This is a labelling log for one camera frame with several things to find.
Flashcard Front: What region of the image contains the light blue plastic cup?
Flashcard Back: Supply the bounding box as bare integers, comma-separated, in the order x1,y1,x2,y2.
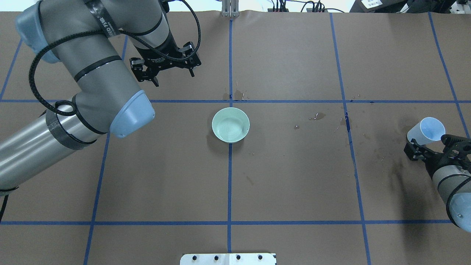
406,117,446,145

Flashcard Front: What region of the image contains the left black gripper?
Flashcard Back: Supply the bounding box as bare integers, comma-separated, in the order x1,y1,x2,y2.
130,35,202,87

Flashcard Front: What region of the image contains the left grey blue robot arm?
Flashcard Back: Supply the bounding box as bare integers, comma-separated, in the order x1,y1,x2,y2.
1,0,201,196

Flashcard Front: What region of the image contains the white column pedestal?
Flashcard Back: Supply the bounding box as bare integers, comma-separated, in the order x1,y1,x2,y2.
180,253,277,265

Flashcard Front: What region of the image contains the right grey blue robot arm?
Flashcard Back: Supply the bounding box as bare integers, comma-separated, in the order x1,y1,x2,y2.
404,134,471,233

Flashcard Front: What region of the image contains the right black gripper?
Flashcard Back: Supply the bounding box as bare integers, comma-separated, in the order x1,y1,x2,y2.
404,134,471,177

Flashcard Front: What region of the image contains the mint green bowl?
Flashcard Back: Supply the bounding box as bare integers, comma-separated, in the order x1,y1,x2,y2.
211,107,250,143

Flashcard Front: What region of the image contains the aluminium frame post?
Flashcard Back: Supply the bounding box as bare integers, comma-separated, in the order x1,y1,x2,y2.
221,0,240,18

